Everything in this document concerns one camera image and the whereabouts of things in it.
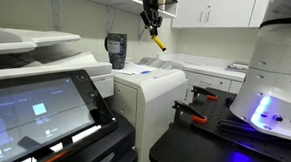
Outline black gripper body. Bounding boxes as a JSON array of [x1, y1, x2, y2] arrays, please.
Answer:
[[138, 0, 165, 29]]

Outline yellow marker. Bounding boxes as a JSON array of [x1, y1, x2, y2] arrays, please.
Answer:
[[149, 33, 169, 53]]

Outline black patterned mug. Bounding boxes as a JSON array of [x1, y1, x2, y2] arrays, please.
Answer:
[[102, 32, 129, 71]]

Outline white paper sheet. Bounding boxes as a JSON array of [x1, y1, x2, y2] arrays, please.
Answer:
[[111, 61, 157, 77]]

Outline white counter with drawers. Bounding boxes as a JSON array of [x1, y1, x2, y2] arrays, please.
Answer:
[[155, 52, 248, 108]]

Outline white copier finisher unit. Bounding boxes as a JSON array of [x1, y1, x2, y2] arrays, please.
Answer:
[[107, 54, 190, 162]]

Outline small black knob object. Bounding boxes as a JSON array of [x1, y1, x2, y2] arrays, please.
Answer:
[[224, 97, 235, 109]]

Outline large white office copier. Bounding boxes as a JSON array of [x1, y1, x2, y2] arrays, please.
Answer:
[[0, 24, 118, 101]]

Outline black perforated mounting board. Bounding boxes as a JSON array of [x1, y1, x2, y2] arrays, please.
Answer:
[[176, 85, 291, 162]]

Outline black cart table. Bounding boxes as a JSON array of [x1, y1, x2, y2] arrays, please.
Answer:
[[148, 116, 291, 162]]

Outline black copier touchscreen panel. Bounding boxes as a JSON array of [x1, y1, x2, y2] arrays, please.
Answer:
[[0, 64, 122, 162]]

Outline white shelf bracket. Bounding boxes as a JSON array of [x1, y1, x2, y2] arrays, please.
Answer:
[[137, 14, 154, 42], [104, 5, 119, 34], [47, 0, 65, 32]]

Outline white upper wall cabinets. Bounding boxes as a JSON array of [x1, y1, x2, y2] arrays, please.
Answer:
[[170, 0, 270, 34]]

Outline black clamp orange handle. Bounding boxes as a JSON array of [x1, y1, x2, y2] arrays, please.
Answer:
[[189, 84, 220, 106], [170, 99, 209, 125]]

